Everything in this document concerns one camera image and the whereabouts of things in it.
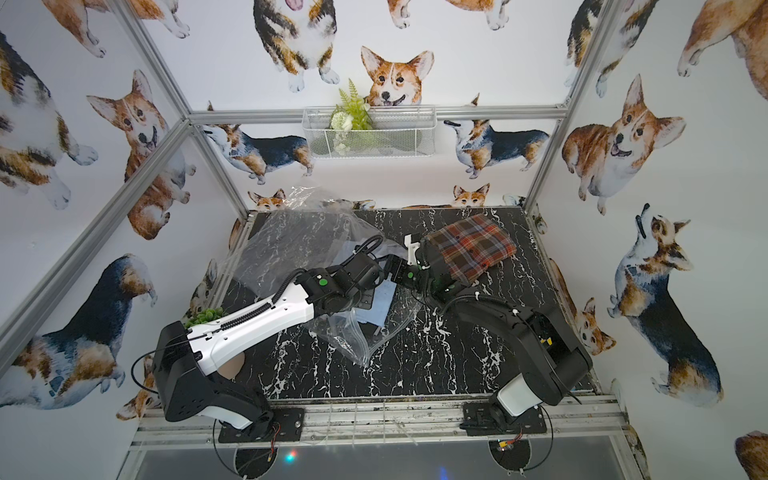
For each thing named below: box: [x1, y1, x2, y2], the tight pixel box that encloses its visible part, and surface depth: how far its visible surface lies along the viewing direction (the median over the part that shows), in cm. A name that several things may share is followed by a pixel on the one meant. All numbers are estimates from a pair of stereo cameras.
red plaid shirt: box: [425, 214, 517, 286], surface depth 108 cm
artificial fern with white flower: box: [328, 78, 374, 156], surface depth 85 cm
